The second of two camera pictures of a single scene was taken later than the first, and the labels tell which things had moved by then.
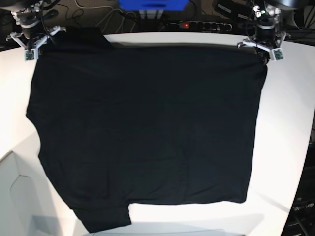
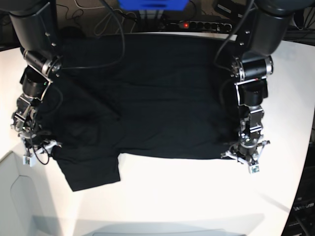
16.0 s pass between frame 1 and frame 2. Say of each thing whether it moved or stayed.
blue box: stayed
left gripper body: moved
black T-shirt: moved
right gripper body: moved
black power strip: stayed
